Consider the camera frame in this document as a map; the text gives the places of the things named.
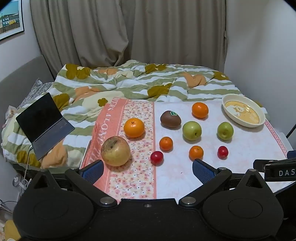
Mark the white cable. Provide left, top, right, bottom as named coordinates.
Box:
left=23, top=145, right=32, bottom=187

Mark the grey patterned pillow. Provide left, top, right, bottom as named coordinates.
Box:
left=17, top=79, right=55, bottom=109

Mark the black cable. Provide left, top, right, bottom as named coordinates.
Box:
left=285, top=120, right=296, bottom=139

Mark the pink floral tablecloth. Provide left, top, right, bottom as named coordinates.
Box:
left=80, top=97, right=296, bottom=201

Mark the small cardboard box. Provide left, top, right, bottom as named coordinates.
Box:
left=6, top=105, right=18, bottom=119

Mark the green apple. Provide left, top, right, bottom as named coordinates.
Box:
left=182, top=121, right=202, bottom=141
left=217, top=122, right=234, bottom=141

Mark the framed wall picture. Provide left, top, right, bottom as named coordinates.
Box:
left=0, top=0, right=25, bottom=42

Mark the large yellow apple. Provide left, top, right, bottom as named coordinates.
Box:
left=101, top=136, right=131, bottom=167

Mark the cream plate with yellow print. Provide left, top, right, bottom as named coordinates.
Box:
left=222, top=94, right=266, bottom=128

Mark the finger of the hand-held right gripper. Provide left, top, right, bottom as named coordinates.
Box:
left=264, top=162, right=296, bottom=182
left=253, top=158, right=296, bottom=172

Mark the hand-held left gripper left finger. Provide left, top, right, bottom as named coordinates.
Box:
left=26, top=159, right=118, bottom=207

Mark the brown kiwi with green sticker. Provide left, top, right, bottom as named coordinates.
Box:
left=160, top=110, right=182, bottom=128

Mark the small mandarin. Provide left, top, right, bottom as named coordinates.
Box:
left=189, top=146, right=204, bottom=161
left=159, top=136, right=174, bottom=151

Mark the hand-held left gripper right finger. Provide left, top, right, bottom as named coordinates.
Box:
left=178, top=159, right=270, bottom=207

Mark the striped flower blanket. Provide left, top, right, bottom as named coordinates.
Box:
left=1, top=60, right=270, bottom=169

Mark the medium orange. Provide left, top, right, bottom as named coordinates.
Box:
left=192, top=102, right=209, bottom=119

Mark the grey headboard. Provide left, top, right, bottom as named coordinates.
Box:
left=0, top=54, right=55, bottom=109

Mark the large orange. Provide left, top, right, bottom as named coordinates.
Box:
left=123, top=118, right=145, bottom=138

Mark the beige curtain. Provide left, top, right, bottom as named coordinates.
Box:
left=30, top=0, right=228, bottom=75

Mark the small red plum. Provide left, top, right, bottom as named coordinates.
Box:
left=150, top=151, right=164, bottom=166
left=217, top=146, right=229, bottom=159

